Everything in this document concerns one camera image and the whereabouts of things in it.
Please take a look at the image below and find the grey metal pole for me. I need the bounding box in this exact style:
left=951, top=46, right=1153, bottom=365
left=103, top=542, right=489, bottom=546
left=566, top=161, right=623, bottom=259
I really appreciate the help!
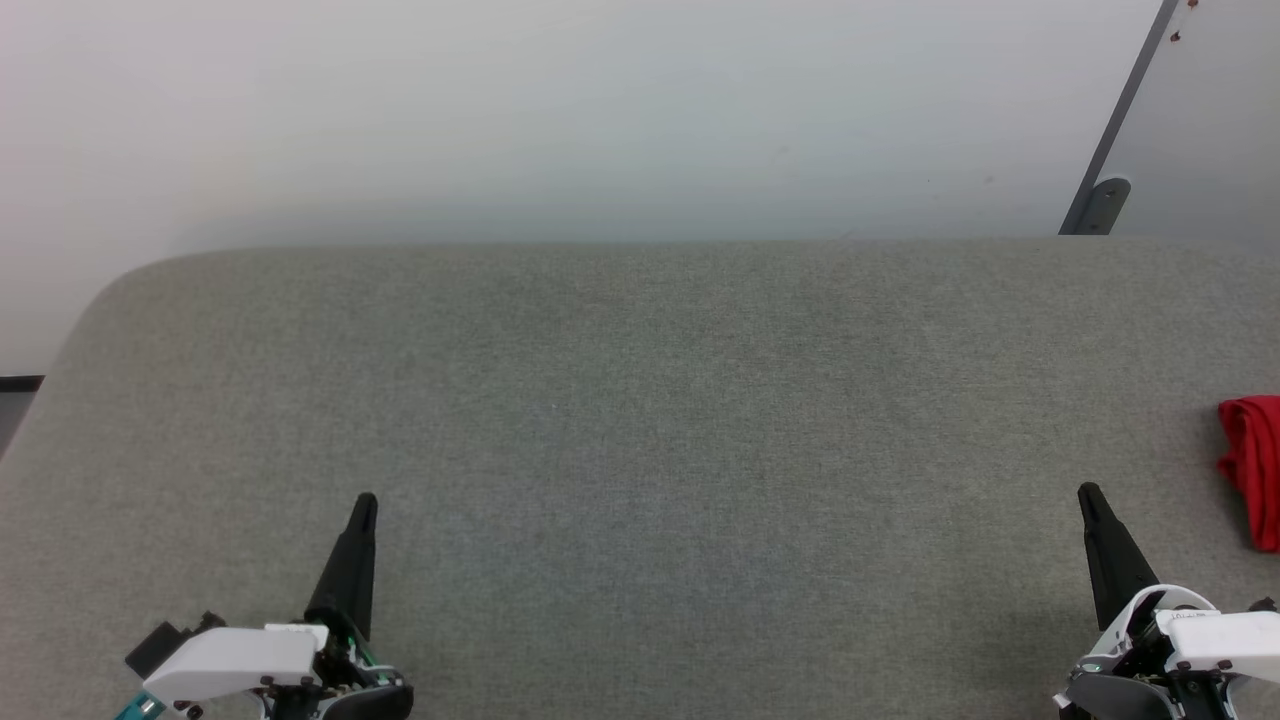
left=1058, top=0, right=1183, bottom=237

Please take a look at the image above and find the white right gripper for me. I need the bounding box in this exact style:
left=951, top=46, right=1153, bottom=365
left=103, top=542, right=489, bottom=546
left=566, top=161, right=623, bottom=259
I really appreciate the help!
left=1052, top=482, right=1280, bottom=720

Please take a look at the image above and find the grey pole foot bracket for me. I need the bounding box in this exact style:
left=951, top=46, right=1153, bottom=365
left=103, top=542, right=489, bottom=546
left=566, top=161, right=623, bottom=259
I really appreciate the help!
left=1075, top=177, right=1133, bottom=237

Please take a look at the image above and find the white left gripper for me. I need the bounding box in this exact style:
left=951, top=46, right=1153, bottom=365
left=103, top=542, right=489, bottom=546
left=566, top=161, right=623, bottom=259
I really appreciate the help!
left=143, top=491, right=416, bottom=720

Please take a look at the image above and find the red jersey with white sleeves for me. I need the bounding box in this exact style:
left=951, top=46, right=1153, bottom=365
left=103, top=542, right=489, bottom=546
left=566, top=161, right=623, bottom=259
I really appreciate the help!
left=1216, top=395, right=1280, bottom=554

